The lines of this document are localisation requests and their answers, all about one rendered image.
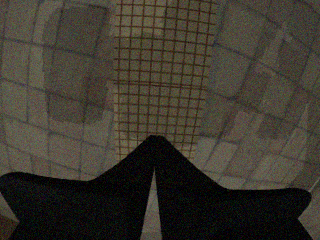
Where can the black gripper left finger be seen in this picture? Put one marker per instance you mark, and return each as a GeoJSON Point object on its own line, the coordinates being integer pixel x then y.
{"type": "Point", "coordinates": [112, 206]}

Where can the tan strip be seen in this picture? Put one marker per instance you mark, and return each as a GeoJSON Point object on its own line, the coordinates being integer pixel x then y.
{"type": "Point", "coordinates": [163, 49]}

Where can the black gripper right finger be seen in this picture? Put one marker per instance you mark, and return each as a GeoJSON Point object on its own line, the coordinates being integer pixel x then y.
{"type": "Point", "coordinates": [194, 207]}

